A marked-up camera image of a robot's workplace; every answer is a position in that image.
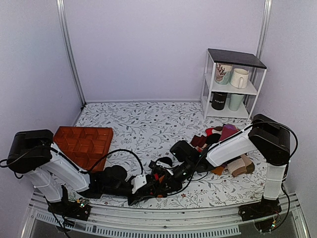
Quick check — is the pale green mug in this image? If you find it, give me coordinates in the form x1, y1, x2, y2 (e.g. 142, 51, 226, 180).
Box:
228, 94, 244, 112

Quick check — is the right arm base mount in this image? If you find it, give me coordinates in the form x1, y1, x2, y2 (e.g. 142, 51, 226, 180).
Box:
238, 197, 282, 233

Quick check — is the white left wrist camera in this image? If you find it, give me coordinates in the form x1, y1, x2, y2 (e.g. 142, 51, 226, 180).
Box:
131, 175, 147, 194

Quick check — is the black red orange argyle sock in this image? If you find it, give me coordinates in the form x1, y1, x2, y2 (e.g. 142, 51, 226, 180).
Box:
149, 157, 172, 198

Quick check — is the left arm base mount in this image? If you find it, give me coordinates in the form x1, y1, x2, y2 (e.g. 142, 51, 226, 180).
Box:
48, 185, 91, 221

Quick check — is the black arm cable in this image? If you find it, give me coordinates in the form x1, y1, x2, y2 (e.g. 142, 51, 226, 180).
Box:
0, 148, 144, 180
158, 120, 299, 196

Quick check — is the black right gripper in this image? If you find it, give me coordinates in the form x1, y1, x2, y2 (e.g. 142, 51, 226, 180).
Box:
158, 161, 195, 196

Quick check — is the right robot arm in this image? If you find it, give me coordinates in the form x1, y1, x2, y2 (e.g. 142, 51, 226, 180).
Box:
158, 114, 291, 216

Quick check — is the white metal shelf rack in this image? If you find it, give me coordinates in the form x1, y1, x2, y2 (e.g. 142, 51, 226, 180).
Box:
201, 49, 267, 120

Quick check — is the brown wooden compartment tray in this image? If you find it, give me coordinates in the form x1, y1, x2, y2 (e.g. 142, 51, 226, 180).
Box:
53, 126, 113, 170

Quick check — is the black mug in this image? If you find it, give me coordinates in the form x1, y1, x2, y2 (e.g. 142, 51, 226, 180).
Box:
211, 92, 227, 111

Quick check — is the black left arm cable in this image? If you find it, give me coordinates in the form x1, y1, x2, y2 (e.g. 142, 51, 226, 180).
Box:
0, 148, 144, 180

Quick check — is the floral patterned mug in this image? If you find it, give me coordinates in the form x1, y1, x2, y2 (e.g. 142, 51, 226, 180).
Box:
215, 63, 233, 85

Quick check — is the magenta striped sock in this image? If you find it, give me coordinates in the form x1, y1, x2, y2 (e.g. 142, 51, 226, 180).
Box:
219, 124, 240, 141

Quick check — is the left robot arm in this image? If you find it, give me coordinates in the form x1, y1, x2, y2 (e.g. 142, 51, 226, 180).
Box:
1, 129, 155, 215

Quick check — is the floral table mat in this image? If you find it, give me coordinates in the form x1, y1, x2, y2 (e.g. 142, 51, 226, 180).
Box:
75, 102, 267, 209

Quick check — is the cream white mug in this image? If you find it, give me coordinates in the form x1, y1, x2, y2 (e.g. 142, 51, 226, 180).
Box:
230, 68, 249, 89

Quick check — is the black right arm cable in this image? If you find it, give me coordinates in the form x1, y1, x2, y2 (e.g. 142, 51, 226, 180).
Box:
158, 120, 299, 196

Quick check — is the dark red sock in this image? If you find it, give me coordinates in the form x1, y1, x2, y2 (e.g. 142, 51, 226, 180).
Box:
190, 135, 207, 150

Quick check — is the beige brown sock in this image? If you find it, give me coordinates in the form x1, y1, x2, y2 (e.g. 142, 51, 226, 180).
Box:
226, 154, 255, 177

